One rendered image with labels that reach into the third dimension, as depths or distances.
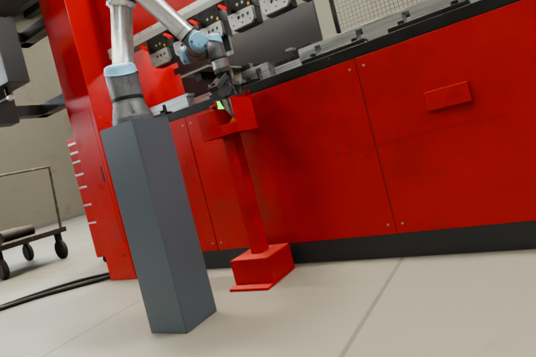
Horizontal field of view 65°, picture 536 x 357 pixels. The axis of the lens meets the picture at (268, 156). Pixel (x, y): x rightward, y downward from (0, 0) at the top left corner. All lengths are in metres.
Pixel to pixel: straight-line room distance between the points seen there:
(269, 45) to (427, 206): 1.48
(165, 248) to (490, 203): 1.16
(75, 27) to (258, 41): 1.09
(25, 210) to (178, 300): 10.75
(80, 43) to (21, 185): 9.64
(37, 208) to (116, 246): 9.66
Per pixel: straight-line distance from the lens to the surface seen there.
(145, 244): 1.62
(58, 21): 2.93
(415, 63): 1.70
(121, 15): 1.88
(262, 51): 2.75
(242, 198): 1.89
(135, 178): 1.58
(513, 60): 1.66
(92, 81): 2.76
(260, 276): 1.86
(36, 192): 12.42
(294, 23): 2.65
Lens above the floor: 0.56
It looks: 1 degrees down
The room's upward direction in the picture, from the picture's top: 14 degrees counter-clockwise
